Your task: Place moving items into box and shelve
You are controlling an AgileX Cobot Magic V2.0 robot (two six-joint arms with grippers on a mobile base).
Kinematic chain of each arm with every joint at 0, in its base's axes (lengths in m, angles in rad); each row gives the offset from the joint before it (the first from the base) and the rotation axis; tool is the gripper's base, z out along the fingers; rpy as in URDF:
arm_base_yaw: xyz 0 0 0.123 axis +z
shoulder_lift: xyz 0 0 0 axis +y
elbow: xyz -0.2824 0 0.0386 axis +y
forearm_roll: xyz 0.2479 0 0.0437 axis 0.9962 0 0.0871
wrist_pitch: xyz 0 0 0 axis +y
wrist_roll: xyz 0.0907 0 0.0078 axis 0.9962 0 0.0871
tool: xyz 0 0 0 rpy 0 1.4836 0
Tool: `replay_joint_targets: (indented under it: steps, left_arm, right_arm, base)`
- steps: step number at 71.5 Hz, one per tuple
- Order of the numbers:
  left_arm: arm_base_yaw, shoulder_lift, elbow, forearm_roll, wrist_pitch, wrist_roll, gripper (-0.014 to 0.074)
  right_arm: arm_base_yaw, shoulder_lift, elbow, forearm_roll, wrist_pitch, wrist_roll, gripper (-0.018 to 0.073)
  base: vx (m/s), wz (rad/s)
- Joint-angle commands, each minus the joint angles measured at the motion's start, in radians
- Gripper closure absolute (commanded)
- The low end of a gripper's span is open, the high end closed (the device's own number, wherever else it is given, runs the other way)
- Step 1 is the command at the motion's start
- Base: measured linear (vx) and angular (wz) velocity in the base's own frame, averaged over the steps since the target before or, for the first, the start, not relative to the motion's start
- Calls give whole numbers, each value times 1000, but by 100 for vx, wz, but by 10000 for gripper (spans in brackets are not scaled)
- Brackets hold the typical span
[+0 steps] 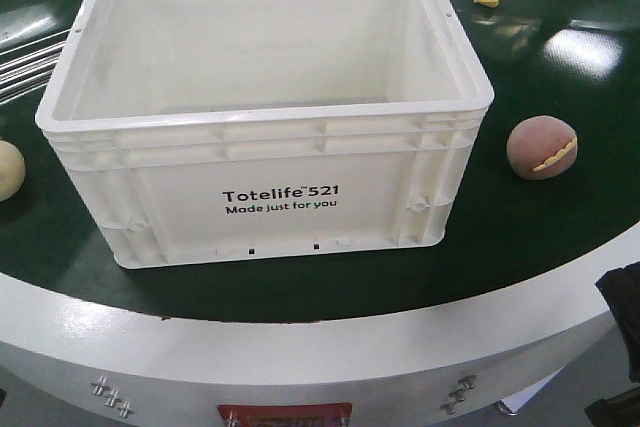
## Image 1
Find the red warning label plate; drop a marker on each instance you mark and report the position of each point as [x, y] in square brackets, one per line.
[311, 415]

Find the steel conveyor transfer rollers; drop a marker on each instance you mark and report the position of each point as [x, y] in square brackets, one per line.
[29, 66]

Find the white plastic tote crate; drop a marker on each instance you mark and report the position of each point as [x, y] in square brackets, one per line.
[200, 131]

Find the black fabric object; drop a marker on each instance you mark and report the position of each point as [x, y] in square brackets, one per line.
[620, 289]

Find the white curved conveyor outer rim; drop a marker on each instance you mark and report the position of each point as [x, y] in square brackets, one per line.
[404, 369]

